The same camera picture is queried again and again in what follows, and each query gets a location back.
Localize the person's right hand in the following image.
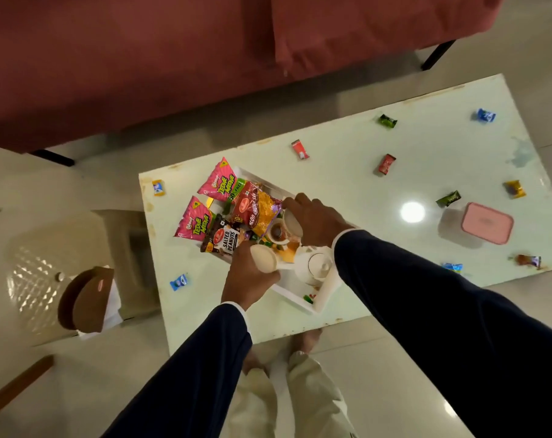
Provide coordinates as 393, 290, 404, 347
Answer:
281, 192, 357, 248

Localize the person's left hand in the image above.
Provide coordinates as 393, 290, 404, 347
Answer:
220, 241, 281, 311

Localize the white floral mug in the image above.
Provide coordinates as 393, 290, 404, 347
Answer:
281, 208, 305, 240
250, 243, 295, 274

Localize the salted peanuts packet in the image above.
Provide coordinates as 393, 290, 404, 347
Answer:
200, 218, 252, 257

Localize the white printed tray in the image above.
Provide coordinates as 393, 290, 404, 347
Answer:
196, 166, 345, 315

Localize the maroon and yellow snack packet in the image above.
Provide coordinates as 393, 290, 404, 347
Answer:
230, 181, 284, 238

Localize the pink snack packet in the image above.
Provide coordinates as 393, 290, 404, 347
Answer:
197, 157, 247, 204
174, 195, 215, 242

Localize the dark green candy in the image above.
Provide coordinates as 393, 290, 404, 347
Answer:
435, 190, 463, 208

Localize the brown napkin holder with napkins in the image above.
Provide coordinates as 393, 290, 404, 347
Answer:
57, 266, 116, 335

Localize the pink lidded clear container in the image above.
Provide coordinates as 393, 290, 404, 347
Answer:
460, 201, 516, 246

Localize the person's left forearm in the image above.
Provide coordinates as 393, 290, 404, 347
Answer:
100, 301, 254, 438

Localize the person's right forearm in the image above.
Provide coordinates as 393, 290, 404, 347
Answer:
331, 228, 552, 438

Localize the white coffee table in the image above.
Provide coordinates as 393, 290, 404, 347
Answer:
138, 73, 552, 355

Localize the person's right leg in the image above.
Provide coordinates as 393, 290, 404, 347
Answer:
284, 328, 359, 438

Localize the beige plastic stool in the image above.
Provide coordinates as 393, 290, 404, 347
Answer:
4, 209, 163, 347

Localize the red sofa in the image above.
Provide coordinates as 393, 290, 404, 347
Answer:
0, 0, 507, 167

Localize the brown wooden furniture frame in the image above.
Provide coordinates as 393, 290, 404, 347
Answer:
0, 354, 56, 424

